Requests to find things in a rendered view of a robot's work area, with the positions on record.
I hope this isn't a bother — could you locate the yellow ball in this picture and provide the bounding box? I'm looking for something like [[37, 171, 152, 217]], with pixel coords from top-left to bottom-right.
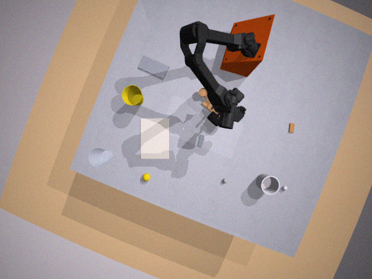
[[142, 174, 150, 181]]

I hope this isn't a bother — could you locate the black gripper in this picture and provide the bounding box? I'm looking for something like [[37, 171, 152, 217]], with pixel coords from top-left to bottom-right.
[[208, 88, 245, 126]]

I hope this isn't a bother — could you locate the wooden catapult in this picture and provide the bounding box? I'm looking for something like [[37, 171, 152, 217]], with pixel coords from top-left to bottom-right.
[[199, 88, 219, 114]]

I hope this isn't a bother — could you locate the tan wooden bar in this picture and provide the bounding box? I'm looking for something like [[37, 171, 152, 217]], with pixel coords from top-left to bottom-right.
[[289, 123, 295, 133]]

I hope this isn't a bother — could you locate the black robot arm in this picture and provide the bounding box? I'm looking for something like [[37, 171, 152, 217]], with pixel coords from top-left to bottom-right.
[[180, 22, 261, 129]]

